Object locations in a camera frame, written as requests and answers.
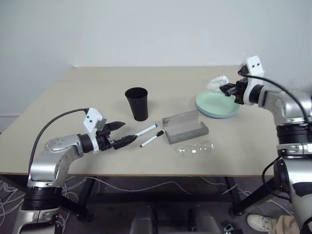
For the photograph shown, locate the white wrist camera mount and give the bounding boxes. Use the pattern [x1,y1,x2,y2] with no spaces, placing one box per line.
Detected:
[243,55,267,106]
[82,107,108,154]

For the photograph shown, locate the mint green plate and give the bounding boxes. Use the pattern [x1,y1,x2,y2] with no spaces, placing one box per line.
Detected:
[195,91,240,118]

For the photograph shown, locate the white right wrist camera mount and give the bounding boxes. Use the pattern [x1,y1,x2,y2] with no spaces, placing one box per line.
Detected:
[243,55,267,106]

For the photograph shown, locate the crumpled clear plastic bag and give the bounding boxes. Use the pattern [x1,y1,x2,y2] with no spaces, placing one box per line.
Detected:
[206,75,230,93]

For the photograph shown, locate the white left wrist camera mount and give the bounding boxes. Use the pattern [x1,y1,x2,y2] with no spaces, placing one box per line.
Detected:
[82,107,108,154]

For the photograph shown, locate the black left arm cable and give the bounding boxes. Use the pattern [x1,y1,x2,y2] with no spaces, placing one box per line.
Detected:
[28,108,88,174]

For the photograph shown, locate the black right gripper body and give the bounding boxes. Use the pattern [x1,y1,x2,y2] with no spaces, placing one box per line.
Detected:
[234,65,249,105]

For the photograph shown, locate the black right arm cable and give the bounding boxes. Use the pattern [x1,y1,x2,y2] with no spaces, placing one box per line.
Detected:
[243,74,311,122]

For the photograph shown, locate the white marker blue cap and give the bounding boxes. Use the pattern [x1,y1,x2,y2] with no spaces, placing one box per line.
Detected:
[133,123,159,137]

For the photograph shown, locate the beige trouser leg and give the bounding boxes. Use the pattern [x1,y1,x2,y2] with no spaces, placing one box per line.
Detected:
[266,214,301,234]

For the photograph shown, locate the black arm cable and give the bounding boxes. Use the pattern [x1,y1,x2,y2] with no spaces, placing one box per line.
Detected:
[243,74,311,122]
[28,108,88,174]

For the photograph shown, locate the dark rounded shape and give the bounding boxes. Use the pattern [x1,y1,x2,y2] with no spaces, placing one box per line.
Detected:
[129,205,157,234]

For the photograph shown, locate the black table frame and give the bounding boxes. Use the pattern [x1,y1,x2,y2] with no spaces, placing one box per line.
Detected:
[57,175,277,222]

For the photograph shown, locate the white marker black cap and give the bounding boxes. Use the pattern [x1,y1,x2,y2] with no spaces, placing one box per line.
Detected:
[139,130,165,148]

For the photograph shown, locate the grey open glasses case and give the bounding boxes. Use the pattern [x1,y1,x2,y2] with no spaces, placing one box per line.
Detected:
[162,110,209,145]

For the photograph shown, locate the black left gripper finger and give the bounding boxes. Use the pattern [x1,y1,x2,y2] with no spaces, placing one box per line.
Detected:
[107,120,126,131]
[113,134,139,150]

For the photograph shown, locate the white sneaker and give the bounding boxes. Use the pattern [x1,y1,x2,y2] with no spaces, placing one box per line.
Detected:
[246,214,272,233]

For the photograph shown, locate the white floor cable tangle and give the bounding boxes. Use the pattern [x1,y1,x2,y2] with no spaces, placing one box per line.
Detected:
[0,179,29,221]

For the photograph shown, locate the small black floor device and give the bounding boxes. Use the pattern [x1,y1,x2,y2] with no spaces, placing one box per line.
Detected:
[221,220,235,234]

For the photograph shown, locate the black plastic cup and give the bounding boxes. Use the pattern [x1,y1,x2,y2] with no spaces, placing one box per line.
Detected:
[125,87,149,122]

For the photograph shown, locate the light blue plate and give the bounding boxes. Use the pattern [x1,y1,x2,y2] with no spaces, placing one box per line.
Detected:
[195,103,239,119]

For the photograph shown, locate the black robot body cable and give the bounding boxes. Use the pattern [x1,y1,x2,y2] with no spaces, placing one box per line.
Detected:
[261,156,291,198]

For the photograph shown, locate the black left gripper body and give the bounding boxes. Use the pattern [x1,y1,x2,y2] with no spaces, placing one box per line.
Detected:
[96,122,116,151]

